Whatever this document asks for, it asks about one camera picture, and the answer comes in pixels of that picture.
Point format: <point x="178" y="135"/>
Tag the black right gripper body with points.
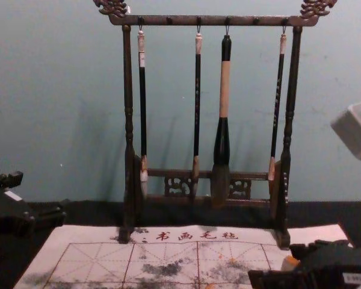
<point x="337" y="271"/>

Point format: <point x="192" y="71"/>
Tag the small white and orange object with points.
<point x="289" y="263"/>

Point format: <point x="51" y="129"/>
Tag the large tan and black brush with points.
<point x="222" y="141"/>

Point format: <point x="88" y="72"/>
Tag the black table cloth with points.
<point x="87" y="212"/>

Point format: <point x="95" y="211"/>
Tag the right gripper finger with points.
<point x="319" y="247"/>
<point x="273" y="280"/>

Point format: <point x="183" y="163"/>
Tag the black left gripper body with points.
<point x="9" y="216"/>

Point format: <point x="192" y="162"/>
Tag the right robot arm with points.
<point x="356" y="129"/>

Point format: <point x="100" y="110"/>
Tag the white felt mat red grid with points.
<point x="168" y="259"/>

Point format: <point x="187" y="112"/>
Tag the dark carved wooden brush rack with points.
<point x="128" y="126"/>

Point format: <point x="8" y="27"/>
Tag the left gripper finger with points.
<point x="49" y="215"/>
<point x="9" y="178"/>

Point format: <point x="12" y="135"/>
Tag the thin black brush pale cap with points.
<point x="197" y="114"/>
<point x="277" y="114"/>

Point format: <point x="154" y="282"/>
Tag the thin black brush white label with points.
<point x="143" y="120"/>

